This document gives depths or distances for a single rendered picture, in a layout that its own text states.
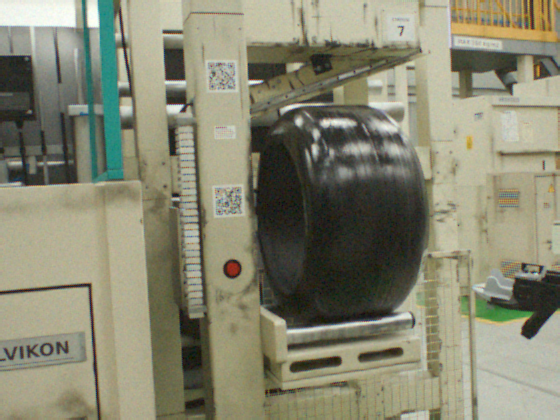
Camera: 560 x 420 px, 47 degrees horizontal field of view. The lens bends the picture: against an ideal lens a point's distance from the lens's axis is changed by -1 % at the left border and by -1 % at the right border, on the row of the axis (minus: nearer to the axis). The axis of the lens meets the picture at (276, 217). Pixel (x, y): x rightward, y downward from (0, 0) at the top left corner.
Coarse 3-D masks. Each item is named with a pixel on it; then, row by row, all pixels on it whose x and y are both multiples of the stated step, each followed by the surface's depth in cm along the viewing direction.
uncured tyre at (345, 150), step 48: (288, 144) 155; (336, 144) 145; (384, 144) 148; (288, 192) 192; (336, 192) 141; (384, 192) 143; (288, 240) 192; (336, 240) 141; (384, 240) 144; (288, 288) 183; (336, 288) 146; (384, 288) 150
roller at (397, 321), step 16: (336, 320) 155; (352, 320) 155; (368, 320) 156; (384, 320) 157; (400, 320) 158; (288, 336) 150; (304, 336) 151; (320, 336) 152; (336, 336) 154; (352, 336) 155
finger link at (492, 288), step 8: (488, 280) 143; (496, 280) 142; (472, 288) 148; (480, 288) 147; (488, 288) 144; (496, 288) 143; (504, 288) 142; (488, 296) 144; (496, 296) 143; (504, 296) 143
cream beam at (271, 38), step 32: (256, 0) 179; (288, 0) 182; (320, 0) 185; (352, 0) 188; (384, 0) 191; (256, 32) 180; (288, 32) 182; (320, 32) 185; (352, 32) 188; (384, 32) 191; (416, 32) 195
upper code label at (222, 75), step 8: (208, 64) 150; (216, 64) 150; (224, 64) 151; (232, 64) 151; (208, 72) 150; (216, 72) 150; (224, 72) 151; (232, 72) 151; (208, 80) 150; (216, 80) 150; (224, 80) 151; (232, 80) 151; (208, 88) 150; (216, 88) 150; (224, 88) 151; (232, 88) 151
